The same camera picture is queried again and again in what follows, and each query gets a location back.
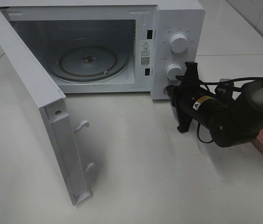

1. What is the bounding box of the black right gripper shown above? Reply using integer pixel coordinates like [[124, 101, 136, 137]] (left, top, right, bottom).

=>
[[170, 62, 211, 133]]

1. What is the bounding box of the round door release button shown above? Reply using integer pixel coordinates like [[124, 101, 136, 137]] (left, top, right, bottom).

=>
[[163, 85, 174, 98]]

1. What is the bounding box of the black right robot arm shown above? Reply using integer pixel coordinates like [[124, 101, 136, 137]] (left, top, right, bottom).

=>
[[165, 62, 263, 147]]

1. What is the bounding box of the lower white timer knob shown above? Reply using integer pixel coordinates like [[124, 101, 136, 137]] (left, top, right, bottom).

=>
[[165, 63, 184, 81]]

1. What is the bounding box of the upper white power knob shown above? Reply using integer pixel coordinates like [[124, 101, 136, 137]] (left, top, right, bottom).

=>
[[169, 33, 189, 54]]

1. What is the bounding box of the warning label with QR code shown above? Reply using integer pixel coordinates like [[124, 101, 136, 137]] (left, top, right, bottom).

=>
[[139, 40, 152, 67]]

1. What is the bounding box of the glass microwave turntable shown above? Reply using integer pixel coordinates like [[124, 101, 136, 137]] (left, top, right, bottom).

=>
[[47, 38, 134, 83]]

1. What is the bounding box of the white microwave oven body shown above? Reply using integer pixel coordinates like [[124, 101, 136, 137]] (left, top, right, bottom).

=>
[[0, 0, 205, 100]]

